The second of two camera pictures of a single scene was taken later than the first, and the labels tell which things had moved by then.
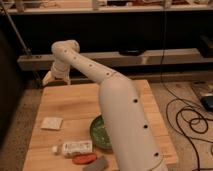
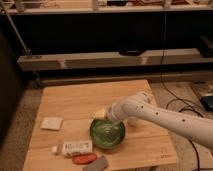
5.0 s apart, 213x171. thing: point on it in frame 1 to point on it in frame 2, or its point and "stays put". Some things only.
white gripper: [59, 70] to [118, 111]
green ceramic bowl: [99, 134] stays put
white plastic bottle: [70, 148] stays put
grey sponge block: [100, 164] stays put
